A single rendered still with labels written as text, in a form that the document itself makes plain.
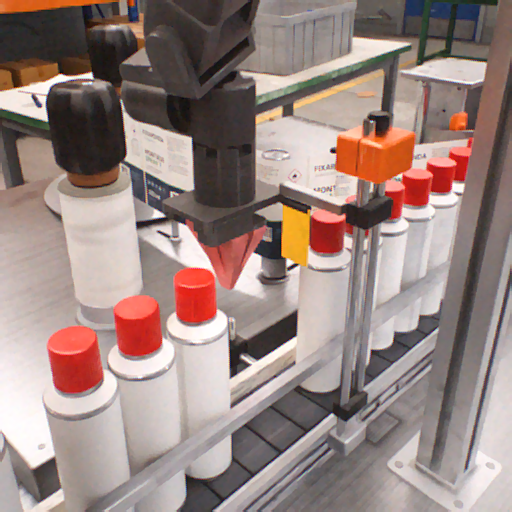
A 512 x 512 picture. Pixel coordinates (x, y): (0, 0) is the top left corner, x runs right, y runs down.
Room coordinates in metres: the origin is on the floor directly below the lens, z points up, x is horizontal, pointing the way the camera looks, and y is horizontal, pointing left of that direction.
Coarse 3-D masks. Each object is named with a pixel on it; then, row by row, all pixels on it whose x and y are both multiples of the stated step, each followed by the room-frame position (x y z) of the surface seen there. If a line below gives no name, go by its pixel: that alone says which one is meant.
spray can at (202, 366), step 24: (192, 288) 0.39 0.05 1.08; (192, 312) 0.39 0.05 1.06; (216, 312) 0.41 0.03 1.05; (168, 336) 0.40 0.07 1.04; (192, 336) 0.39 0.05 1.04; (216, 336) 0.39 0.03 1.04; (192, 360) 0.39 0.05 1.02; (216, 360) 0.39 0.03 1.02; (192, 384) 0.39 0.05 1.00; (216, 384) 0.39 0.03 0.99; (192, 408) 0.39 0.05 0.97; (216, 408) 0.39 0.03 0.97; (192, 432) 0.39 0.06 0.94; (216, 456) 0.39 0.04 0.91
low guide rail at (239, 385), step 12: (288, 348) 0.54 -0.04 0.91; (264, 360) 0.52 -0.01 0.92; (276, 360) 0.52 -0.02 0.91; (288, 360) 0.53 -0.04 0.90; (240, 372) 0.50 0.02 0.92; (252, 372) 0.50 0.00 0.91; (264, 372) 0.51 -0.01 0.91; (240, 384) 0.48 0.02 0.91; (252, 384) 0.49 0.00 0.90; (240, 396) 0.48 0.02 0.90; (60, 492) 0.35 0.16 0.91; (48, 504) 0.33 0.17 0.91; (60, 504) 0.34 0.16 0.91
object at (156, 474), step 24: (408, 288) 0.59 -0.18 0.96; (432, 288) 0.61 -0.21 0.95; (384, 312) 0.54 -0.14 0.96; (336, 336) 0.50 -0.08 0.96; (312, 360) 0.46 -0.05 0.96; (288, 384) 0.43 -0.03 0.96; (240, 408) 0.39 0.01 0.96; (264, 408) 0.41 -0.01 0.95; (216, 432) 0.37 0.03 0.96; (168, 456) 0.34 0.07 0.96; (192, 456) 0.35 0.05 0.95; (144, 480) 0.32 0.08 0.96; (96, 504) 0.30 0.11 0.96; (120, 504) 0.30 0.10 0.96
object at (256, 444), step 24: (408, 336) 0.61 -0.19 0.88; (384, 360) 0.56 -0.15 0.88; (264, 384) 0.52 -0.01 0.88; (288, 408) 0.48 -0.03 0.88; (312, 408) 0.48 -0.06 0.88; (240, 432) 0.45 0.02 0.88; (264, 432) 0.45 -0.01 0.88; (288, 432) 0.45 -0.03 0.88; (240, 456) 0.42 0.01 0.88; (264, 456) 0.42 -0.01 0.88; (192, 480) 0.39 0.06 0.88; (216, 480) 0.39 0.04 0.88; (240, 480) 0.39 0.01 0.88; (192, 504) 0.36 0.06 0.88; (216, 504) 0.36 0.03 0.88
